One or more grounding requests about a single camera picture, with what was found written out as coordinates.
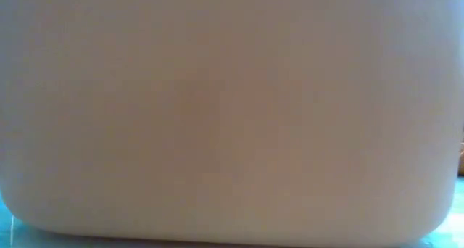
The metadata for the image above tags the salmon orange plastic bin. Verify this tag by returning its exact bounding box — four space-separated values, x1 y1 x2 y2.
0 0 464 247

